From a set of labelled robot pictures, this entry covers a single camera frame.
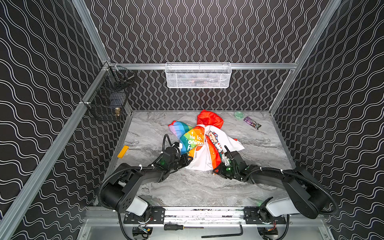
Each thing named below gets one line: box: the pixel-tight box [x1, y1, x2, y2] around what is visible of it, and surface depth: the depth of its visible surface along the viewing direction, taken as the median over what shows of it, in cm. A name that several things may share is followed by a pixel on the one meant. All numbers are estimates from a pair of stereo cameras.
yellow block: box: [117, 145, 130, 159], surface depth 99 cm
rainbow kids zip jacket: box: [168, 110, 245, 172], surface depth 100 cm
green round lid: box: [234, 111, 245, 119], surface depth 119 cm
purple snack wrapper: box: [243, 116, 262, 130], surface depth 114 cm
